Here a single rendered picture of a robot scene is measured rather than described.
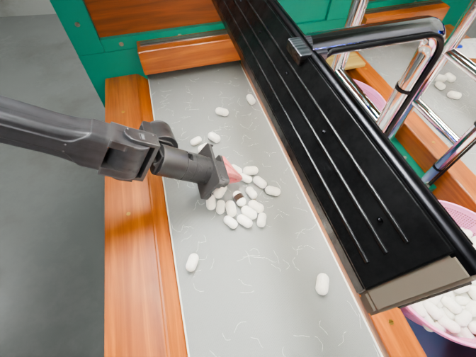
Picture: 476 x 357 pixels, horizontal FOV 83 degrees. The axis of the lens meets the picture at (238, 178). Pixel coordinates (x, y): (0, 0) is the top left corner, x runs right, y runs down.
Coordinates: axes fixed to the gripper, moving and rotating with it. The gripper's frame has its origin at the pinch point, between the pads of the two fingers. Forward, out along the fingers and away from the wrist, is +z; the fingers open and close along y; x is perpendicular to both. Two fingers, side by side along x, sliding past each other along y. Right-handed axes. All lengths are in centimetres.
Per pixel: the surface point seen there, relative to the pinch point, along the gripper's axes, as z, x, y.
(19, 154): -33, 128, 103
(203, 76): 2.3, 1.5, 41.8
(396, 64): 50, -38, 31
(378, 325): 9.7, -9.7, -34.3
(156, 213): -14.3, 11.7, -3.8
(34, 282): -20, 115, 20
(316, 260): 8.3, -5.0, -21.4
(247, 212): -0.6, 0.1, -8.7
